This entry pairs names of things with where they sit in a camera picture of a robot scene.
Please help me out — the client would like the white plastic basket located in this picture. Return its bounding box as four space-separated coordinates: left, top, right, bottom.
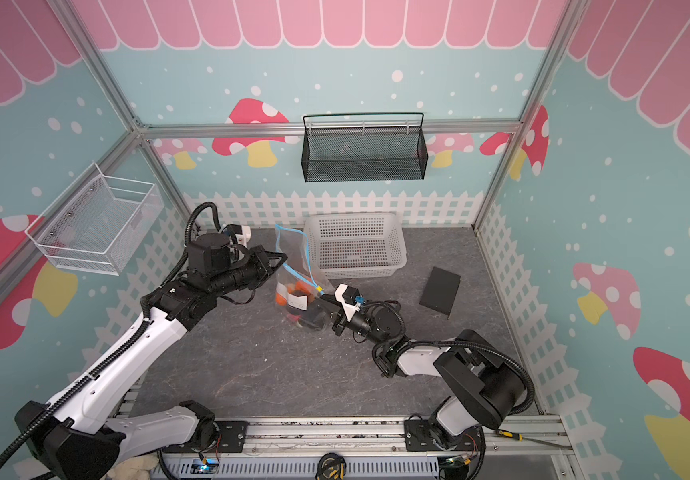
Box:
304 212 407 280

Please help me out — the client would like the clear zip top bag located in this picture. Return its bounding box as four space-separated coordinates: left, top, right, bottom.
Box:
275 224 333 331

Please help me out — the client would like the orange tangerine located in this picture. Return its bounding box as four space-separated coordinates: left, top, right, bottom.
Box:
292 281 316 301

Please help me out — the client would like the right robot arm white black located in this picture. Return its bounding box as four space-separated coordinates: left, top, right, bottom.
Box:
313 287 536 451

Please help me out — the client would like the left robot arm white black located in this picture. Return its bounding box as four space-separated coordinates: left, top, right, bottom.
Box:
0 202 287 479

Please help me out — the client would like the black square pad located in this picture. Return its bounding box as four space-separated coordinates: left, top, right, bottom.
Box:
419 267 461 316

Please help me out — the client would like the beige cloth rag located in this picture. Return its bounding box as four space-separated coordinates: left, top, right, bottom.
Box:
106 454 159 480

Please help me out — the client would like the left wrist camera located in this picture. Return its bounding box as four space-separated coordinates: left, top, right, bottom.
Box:
222 224 252 246

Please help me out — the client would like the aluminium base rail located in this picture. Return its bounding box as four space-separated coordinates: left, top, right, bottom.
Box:
158 415 574 460

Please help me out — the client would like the white wire wall basket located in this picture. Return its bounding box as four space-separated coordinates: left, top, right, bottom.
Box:
25 164 164 276

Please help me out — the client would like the black wire wall basket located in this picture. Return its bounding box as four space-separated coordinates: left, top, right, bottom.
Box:
301 112 429 183

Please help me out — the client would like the yellow handled screwdriver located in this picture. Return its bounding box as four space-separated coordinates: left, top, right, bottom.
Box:
494 429 569 449

